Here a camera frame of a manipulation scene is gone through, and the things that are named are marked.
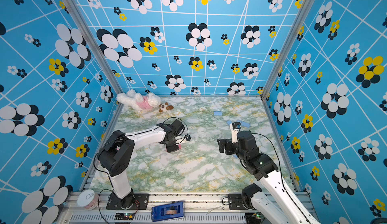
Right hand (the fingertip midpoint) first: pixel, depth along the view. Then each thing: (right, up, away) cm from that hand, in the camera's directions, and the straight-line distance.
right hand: (229, 138), depth 76 cm
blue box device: (-29, -31, -9) cm, 44 cm away
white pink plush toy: (-57, +20, +26) cm, 66 cm away
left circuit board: (-52, -37, -4) cm, 64 cm away
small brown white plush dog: (-41, +16, +33) cm, 55 cm away
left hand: (-30, -7, +18) cm, 35 cm away
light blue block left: (+6, +6, +28) cm, 30 cm away
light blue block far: (-1, +12, +33) cm, 35 cm away
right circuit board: (+13, -35, -5) cm, 38 cm away
